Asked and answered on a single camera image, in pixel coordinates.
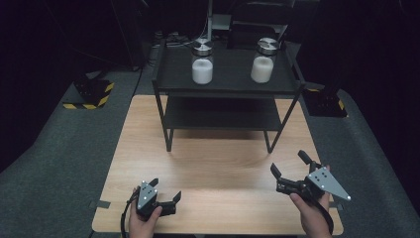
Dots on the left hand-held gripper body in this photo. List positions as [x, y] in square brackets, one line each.
[147, 196]

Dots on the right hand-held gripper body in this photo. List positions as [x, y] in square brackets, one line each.
[325, 183]

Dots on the glass jar with metal lid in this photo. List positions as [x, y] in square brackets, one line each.
[202, 69]
[262, 67]

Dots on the black metal two-tier rack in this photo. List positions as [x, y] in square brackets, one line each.
[231, 72]

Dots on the person's left hand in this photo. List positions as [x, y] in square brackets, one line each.
[142, 224]

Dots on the person's right hand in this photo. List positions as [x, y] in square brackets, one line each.
[312, 218]

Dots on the grey tape strip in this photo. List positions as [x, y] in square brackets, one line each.
[336, 205]
[99, 204]

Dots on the black yellow striped stand base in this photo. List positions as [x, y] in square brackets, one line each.
[90, 94]
[327, 104]

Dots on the grey metal stand pole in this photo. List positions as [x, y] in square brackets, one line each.
[209, 20]

